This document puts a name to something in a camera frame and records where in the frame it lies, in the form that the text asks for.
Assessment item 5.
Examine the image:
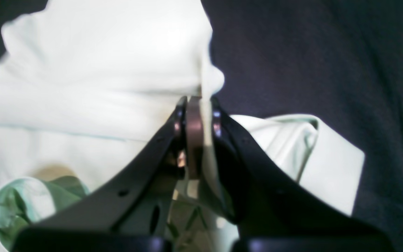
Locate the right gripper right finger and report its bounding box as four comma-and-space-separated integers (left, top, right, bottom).
211, 98, 394, 252

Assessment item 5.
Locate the light green T-shirt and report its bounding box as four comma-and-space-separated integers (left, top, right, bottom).
0, 0, 365, 252

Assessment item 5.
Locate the black table cloth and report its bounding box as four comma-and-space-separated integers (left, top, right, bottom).
0, 0, 403, 252

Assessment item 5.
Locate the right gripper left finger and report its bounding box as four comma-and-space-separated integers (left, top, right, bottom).
13, 96, 188, 252

